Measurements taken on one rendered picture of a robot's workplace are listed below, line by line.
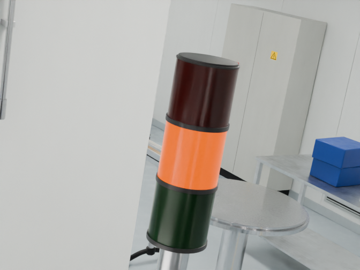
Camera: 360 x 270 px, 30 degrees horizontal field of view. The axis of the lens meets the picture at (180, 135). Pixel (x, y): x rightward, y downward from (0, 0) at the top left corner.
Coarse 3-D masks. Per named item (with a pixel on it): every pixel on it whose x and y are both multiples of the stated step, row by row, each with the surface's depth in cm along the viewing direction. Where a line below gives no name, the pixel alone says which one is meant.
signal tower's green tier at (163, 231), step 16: (160, 192) 53; (176, 192) 52; (160, 208) 53; (176, 208) 52; (192, 208) 52; (208, 208) 53; (160, 224) 53; (176, 224) 52; (192, 224) 53; (208, 224) 54; (160, 240) 53; (176, 240) 53; (192, 240) 53
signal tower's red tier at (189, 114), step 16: (176, 64) 51; (192, 64) 50; (176, 80) 51; (192, 80) 50; (208, 80) 50; (224, 80) 50; (176, 96) 51; (192, 96) 50; (208, 96) 50; (224, 96) 50; (176, 112) 51; (192, 112) 50; (208, 112) 50; (224, 112) 51
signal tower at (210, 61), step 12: (192, 60) 50; (204, 60) 50; (216, 60) 51; (228, 60) 53; (168, 120) 52; (216, 132) 51; (156, 180) 53; (192, 192) 52; (204, 192) 52; (168, 252) 54; (180, 252) 53; (192, 252) 53; (168, 264) 55; (180, 264) 55
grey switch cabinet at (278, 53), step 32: (256, 32) 767; (288, 32) 725; (320, 32) 732; (256, 64) 768; (288, 64) 726; (256, 96) 768; (288, 96) 733; (256, 128) 769; (288, 128) 748; (224, 160) 816; (256, 160) 770; (288, 192) 783
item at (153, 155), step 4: (148, 144) 546; (152, 144) 558; (156, 144) 548; (148, 148) 544; (152, 148) 547; (156, 148) 537; (160, 148) 550; (148, 152) 542; (152, 152) 538; (156, 152) 539; (160, 152) 541; (148, 156) 542; (152, 156) 538; (156, 156) 533; (148, 160) 542; (152, 160) 538; (156, 160) 533; (156, 164) 533
